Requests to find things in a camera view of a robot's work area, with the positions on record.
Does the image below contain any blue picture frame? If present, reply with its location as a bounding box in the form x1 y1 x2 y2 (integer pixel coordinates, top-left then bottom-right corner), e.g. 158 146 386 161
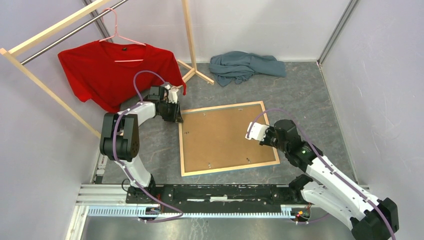
178 101 280 177

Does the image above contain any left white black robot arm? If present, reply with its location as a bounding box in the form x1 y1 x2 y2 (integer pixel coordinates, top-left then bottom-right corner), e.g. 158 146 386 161
99 84 184 204

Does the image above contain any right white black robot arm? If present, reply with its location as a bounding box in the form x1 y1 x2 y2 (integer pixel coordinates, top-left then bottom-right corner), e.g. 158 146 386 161
245 119 400 240

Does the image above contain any red t-shirt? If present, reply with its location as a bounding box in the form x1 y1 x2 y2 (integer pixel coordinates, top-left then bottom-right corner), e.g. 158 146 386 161
57 40 187 113

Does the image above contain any grey-blue crumpled cloth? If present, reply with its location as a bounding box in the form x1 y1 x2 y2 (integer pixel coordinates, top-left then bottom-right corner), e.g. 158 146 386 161
209 51 287 87

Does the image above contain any pink clothes hanger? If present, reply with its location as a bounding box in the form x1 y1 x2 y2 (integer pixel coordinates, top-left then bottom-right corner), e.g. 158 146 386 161
99 7 146 63

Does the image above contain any aluminium corner profile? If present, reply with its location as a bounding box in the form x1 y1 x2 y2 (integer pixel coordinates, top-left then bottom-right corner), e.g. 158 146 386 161
316 0 360 67

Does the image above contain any wooden clothes rack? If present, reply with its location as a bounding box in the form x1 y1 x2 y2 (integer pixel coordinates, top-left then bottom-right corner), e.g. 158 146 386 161
0 0 216 140

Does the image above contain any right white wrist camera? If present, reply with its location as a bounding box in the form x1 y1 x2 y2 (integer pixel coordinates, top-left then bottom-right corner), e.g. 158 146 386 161
245 122 270 142

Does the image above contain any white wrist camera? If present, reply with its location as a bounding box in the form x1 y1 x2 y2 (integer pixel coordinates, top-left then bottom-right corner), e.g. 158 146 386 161
245 122 270 142
165 84 180 104

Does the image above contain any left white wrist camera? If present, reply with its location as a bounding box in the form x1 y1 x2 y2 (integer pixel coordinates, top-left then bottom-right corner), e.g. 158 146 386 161
165 84 180 104

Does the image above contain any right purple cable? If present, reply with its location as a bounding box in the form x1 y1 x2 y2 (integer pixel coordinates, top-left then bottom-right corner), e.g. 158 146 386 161
246 108 398 240

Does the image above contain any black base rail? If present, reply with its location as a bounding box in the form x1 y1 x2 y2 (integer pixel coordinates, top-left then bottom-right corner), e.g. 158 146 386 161
125 184 307 213

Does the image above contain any grey slotted cable duct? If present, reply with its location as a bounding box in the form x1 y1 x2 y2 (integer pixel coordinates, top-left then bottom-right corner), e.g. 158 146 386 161
87 205 301 220

